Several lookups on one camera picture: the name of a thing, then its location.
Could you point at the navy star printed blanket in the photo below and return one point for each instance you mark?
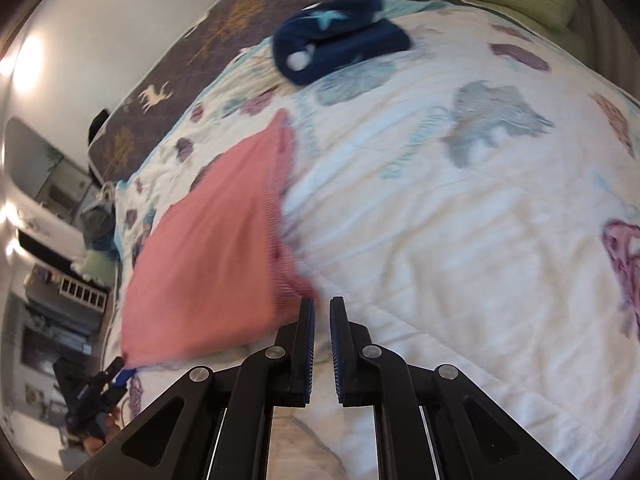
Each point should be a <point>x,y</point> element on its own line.
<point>350,45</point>

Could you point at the wall mirror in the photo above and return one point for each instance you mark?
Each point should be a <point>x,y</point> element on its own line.
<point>55,180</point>

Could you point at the pink long-sleeved sweater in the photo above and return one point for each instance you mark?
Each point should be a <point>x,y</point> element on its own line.
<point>210,250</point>

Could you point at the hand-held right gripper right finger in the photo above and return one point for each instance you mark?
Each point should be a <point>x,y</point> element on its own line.
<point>336,355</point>

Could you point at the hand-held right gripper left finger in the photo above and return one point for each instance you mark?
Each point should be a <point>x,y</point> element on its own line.
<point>309,355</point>

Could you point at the seashell printed quilt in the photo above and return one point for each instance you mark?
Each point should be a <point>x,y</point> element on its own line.
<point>450,240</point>

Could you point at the person's left hand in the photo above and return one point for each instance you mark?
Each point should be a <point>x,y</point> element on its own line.
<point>102,435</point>

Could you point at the white shelf rack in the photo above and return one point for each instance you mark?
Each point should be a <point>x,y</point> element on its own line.
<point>82,292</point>

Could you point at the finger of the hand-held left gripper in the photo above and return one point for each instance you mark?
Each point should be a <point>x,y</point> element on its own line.
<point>120,376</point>

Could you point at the grey backpack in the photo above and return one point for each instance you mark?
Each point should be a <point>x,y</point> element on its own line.
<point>97,222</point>

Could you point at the black cloth behind mattress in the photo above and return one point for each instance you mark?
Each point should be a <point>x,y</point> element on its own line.
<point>97,122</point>

